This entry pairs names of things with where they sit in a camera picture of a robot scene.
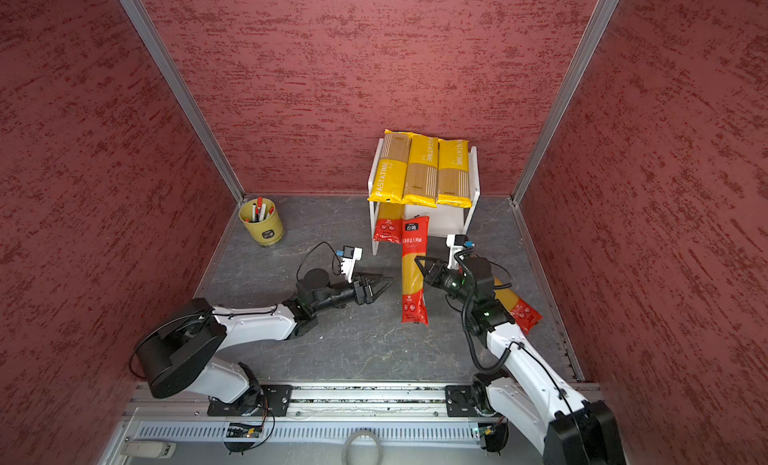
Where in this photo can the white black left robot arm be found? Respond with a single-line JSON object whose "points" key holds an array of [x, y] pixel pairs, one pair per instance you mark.
{"points": [[183, 354]]}

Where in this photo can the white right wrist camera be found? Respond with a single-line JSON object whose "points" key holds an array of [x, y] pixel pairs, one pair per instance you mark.
{"points": [[457, 243]]}

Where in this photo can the red pasta bag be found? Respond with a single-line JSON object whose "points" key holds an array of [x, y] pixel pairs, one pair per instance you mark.
{"points": [[525, 315], [414, 242], [388, 224]]}

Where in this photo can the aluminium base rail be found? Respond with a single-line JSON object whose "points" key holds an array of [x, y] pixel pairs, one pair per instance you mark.
{"points": [[390, 413]]}

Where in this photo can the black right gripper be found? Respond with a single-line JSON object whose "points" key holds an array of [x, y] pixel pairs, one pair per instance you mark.
{"points": [[432, 278]]}

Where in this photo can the yellow chopstick holder cup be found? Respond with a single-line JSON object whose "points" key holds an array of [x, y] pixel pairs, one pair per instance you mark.
{"points": [[266, 232]]}

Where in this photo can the white two-tier shelf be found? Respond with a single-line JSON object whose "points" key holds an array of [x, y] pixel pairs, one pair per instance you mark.
{"points": [[445, 220]]}

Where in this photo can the yellow pasta bag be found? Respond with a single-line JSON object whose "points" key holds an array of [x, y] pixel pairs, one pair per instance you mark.
{"points": [[453, 186], [389, 179], [422, 172]]}

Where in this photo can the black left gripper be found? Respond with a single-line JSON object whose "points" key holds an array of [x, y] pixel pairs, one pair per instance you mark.
{"points": [[372, 281]]}

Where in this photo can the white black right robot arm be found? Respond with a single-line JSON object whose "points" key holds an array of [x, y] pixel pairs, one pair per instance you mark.
{"points": [[559, 421]]}

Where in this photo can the white remote box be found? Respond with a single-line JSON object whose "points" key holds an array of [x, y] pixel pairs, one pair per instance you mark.
{"points": [[148, 449]]}

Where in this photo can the tall red marker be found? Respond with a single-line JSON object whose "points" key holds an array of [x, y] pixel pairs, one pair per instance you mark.
{"points": [[259, 209]]}

